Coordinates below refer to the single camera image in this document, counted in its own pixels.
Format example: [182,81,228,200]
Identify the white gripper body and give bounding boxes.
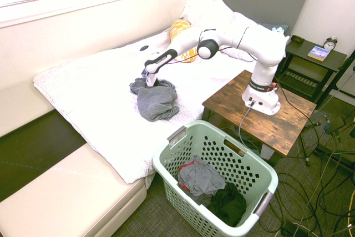
[145,72,160,88]

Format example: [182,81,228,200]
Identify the grey heather garment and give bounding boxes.
[129,77,180,123]

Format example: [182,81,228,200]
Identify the green plastic laundry basket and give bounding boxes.
[153,120,279,235]

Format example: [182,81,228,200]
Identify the white circle-patterned bedspread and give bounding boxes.
[32,30,257,185]

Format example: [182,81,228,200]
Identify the yellow patterned cushion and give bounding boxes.
[169,19,198,63]

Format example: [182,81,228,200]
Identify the white pillow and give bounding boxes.
[194,0,235,30]
[179,0,216,27]
[220,12,268,63]

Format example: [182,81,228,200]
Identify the grey garment with red trim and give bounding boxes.
[177,155,227,198]

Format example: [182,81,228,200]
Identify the rustic wooden side table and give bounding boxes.
[201,69,317,166]

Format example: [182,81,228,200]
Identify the teal cloth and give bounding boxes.
[262,23,289,37]

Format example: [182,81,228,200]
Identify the cream bed mattress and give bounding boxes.
[0,143,156,237]

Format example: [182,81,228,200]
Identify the black garment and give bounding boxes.
[206,183,247,227]

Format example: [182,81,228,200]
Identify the black nightstand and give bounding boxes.
[274,36,348,104]

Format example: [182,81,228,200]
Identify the blue paperback book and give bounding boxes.
[307,45,332,62]

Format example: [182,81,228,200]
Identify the black twin-bell alarm clock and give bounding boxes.
[323,36,338,51]

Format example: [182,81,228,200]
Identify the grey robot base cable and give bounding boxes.
[237,104,260,152]

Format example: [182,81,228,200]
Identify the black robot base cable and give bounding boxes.
[273,80,320,128]

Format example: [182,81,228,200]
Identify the black camera stand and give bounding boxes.
[303,53,355,167]

